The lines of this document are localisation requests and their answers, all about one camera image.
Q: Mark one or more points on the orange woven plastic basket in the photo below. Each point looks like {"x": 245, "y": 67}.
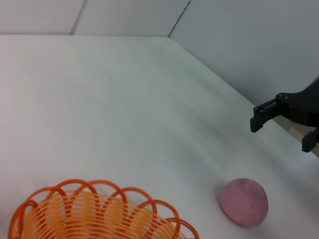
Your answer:
{"x": 99, "y": 224}

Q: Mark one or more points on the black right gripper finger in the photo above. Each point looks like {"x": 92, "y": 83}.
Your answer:
{"x": 310, "y": 140}
{"x": 261, "y": 115}

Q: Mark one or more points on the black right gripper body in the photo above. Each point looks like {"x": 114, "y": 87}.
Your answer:
{"x": 302, "y": 107}

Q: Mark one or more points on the pink peach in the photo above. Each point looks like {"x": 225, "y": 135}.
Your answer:
{"x": 244, "y": 203}

